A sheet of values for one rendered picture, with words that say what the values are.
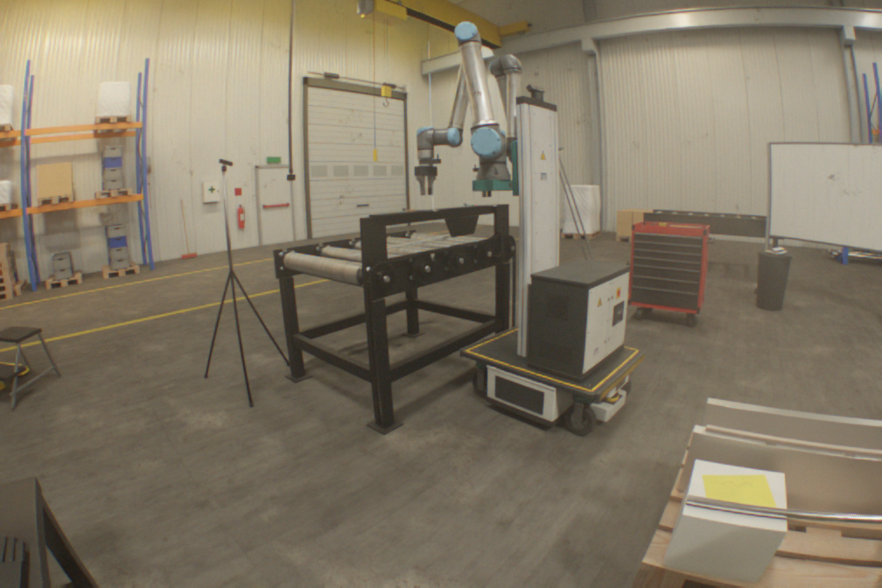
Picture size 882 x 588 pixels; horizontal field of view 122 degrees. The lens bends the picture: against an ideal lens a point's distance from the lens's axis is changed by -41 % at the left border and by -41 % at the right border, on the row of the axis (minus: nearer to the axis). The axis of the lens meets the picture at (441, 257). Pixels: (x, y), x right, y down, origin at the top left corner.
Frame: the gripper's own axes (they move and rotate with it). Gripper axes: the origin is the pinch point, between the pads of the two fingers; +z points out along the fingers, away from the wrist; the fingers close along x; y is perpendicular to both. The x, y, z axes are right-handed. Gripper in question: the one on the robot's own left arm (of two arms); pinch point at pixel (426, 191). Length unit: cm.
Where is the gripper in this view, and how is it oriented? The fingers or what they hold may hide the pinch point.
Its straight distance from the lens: 219.9
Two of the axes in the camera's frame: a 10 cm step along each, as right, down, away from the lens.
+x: -6.5, 1.4, -7.5
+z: 0.3, 9.9, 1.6
